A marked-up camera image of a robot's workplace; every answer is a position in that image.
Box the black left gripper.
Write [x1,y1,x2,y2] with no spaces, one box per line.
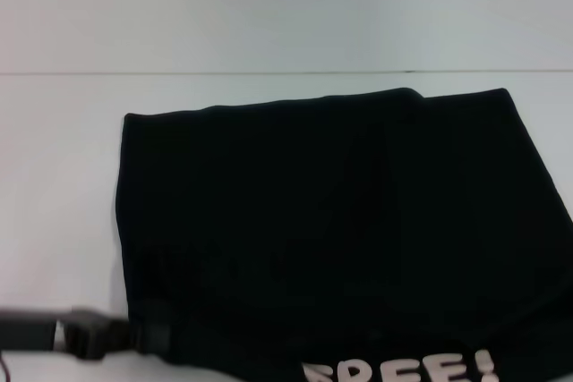
[0,307,174,361]

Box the black shirt with FREE print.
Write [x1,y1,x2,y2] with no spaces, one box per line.
[114,86,573,382]

